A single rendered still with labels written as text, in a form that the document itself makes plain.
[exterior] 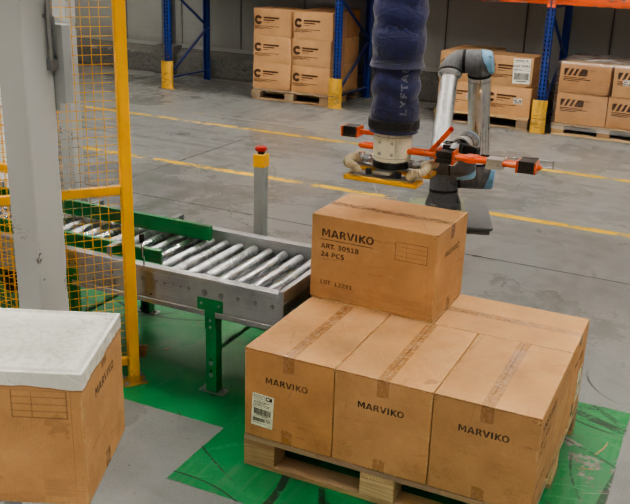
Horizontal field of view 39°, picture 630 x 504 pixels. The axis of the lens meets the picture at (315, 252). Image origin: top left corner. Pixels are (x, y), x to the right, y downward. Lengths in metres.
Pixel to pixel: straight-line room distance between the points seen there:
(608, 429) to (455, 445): 1.18
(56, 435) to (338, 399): 1.34
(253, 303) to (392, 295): 0.64
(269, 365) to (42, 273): 0.98
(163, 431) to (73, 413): 1.68
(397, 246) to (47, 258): 1.46
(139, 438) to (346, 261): 1.21
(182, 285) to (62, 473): 1.86
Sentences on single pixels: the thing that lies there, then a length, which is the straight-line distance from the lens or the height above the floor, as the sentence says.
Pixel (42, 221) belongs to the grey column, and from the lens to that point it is 3.64.
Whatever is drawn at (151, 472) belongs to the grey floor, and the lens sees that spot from 3.82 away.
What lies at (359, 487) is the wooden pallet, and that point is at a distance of 3.63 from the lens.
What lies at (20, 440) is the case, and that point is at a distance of 2.53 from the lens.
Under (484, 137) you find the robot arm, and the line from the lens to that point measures 4.56.
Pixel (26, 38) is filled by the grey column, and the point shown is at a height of 1.73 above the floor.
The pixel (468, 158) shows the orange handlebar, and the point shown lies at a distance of 3.82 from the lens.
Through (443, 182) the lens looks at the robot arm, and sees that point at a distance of 4.66.
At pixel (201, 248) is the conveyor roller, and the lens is 4.74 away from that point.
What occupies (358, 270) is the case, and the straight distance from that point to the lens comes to 3.94.
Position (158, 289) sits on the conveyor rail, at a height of 0.49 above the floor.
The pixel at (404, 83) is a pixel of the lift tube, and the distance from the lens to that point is 3.80.
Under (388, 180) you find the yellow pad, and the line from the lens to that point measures 3.83.
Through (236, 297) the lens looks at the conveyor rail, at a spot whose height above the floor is 0.53.
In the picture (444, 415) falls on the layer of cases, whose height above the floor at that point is 0.46.
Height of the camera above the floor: 2.10
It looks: 19 degrees down
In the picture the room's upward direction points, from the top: 2 degrees clockwise
